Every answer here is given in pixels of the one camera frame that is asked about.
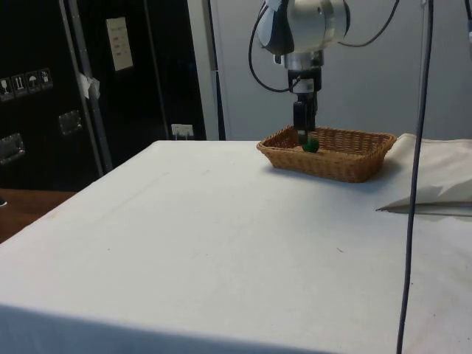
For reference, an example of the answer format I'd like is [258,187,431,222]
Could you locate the wicker basket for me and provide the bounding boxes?
[256,125,398,184]

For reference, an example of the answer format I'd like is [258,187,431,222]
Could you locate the black cable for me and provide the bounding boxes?
[337,0,400,48]
[396,0,433,354]
[248,6,294,93]

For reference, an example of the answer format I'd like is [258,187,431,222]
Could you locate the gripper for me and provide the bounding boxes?
[287,67,323,145]

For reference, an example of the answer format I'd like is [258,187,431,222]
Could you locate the black cabinet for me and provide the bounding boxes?
[0,0,208,192]

